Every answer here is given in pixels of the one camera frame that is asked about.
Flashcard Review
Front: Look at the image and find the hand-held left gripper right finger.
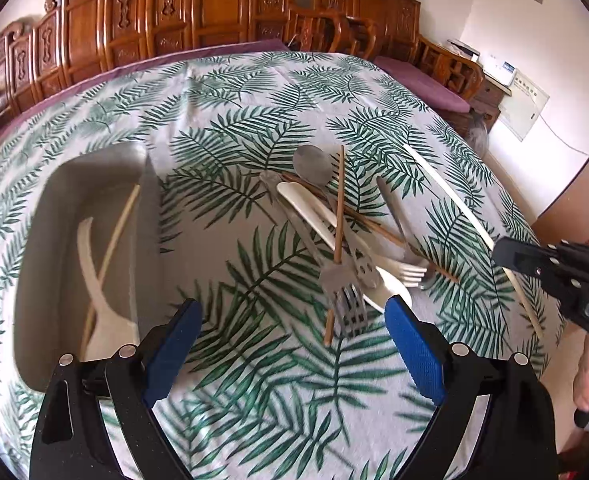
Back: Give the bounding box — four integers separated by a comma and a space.
384, 295, 558, 480

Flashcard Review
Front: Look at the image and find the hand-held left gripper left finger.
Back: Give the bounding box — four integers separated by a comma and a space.
29, 298, 203, 480

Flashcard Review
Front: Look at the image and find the white plastic fork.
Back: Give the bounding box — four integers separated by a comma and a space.
324, 220, 428, 288

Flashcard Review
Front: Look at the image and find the metal fork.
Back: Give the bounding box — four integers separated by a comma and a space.
259, 170, 368, 339

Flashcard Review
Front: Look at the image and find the white chopstick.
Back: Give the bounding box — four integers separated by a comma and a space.
403, 143, 545, 339

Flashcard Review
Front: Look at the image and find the wooden chopstick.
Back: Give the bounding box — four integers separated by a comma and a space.
280, 172, 460, 284
80, 184, 142, 358
324, 145, 346, 347

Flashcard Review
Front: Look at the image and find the metal utensil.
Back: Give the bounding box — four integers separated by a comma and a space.
375, 176, 437, 292

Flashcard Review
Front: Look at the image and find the grey utensil tray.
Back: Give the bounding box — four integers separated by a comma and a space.
13, 144, 168, 395

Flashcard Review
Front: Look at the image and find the white plastic spoon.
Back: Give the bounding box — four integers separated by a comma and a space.
276, 181, 413, 314
76, 216, 141, 361

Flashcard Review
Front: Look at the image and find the metal spoon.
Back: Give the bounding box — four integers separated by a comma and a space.
292, 144, 381, 289

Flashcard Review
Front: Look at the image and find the brown wooden board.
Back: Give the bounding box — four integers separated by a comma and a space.
531, 137, 589, 257

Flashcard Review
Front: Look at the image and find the grey electric fan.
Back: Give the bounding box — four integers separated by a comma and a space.
466, 112, 491, 162

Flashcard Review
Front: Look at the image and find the wooden side table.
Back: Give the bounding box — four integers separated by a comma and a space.
471, 75, 513, 133

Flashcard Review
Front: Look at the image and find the white box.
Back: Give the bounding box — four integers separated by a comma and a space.
482, 57, 518, 87

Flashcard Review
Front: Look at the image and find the purple seat cushion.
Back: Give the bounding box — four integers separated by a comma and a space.
373, 55, 471, 114

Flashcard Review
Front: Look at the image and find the stack of papers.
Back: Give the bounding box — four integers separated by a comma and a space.
446, 38, 481, 59

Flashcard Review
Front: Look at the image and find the leaf print tablecloth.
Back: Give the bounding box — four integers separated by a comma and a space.
0, 50, 560, 480

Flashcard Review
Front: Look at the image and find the carved wooden sofa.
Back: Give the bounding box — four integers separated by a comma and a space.
314, 0, 486, 117

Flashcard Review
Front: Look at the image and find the wooden armchair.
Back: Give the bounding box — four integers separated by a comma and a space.
287, 4, 378, 61

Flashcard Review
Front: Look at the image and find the carved wooden bench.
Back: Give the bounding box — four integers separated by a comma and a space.
0, 0, 296, 133

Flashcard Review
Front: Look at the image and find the white cable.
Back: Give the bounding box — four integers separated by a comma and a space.
538, 109, 589, 155

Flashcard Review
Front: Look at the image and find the white wall cabinet door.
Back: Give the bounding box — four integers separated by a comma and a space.
499, 71, 551, 142

